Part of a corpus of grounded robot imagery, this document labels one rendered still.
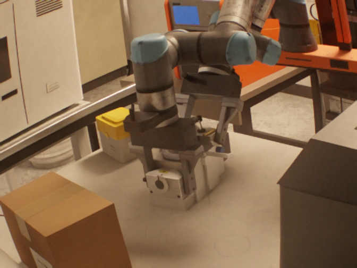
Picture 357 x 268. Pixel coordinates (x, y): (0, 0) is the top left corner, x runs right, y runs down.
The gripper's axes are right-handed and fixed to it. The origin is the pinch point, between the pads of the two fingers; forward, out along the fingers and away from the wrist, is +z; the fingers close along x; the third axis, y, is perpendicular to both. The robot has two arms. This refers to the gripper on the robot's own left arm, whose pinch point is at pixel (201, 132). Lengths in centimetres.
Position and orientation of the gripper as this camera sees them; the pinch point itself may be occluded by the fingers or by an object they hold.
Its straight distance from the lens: 136.1
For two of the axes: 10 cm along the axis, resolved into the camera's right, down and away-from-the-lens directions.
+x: 8.4, 0.9, -5.3
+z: -2.3, 9.5, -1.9
